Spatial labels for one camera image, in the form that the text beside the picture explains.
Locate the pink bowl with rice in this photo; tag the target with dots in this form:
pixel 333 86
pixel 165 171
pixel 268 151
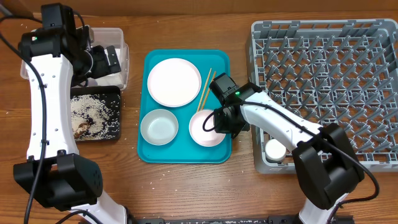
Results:
pixel 201 137

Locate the wooden chopstick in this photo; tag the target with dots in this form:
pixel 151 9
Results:
pixel 207 89
pixel 203 91

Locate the wooden chopstick left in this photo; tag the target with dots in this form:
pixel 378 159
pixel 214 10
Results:
pixel 203 91

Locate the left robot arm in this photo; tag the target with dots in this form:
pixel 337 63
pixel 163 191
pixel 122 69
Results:
pixel 54 174

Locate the brown food scrap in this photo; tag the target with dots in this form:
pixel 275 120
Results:
pixel 81 130

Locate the wooden chopstick right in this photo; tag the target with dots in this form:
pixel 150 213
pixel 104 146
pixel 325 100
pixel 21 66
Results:
pixel 207 89

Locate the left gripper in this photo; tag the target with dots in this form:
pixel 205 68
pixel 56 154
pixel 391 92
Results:
pixel 102 68

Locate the clear plastic waste bin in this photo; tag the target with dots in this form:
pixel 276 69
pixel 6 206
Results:
pixel 118 40

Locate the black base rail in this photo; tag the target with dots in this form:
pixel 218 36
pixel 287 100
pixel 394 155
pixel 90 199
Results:
pixel 278 219

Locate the small grey bowl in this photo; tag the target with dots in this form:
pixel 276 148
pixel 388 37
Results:
pixel 159 127

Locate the black waste tray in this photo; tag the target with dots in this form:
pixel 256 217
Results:
pixel 115 93

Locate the teal plastic tray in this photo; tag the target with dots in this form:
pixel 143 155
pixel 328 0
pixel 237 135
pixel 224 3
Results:
pixel 183 149

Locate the grey dishwasher rack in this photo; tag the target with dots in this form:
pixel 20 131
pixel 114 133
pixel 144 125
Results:
pixel 334 71

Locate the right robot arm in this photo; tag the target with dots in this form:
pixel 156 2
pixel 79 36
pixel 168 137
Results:
pixel 328 171

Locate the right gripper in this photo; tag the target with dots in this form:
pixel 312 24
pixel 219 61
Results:
pixel 233 130

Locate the spilled rice pile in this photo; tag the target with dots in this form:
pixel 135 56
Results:
pixel 93 115

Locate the large white plate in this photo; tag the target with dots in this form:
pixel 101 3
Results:
pixel 174 82

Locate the cream plastic cup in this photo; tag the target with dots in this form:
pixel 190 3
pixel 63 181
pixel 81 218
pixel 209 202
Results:
pixel 275 151

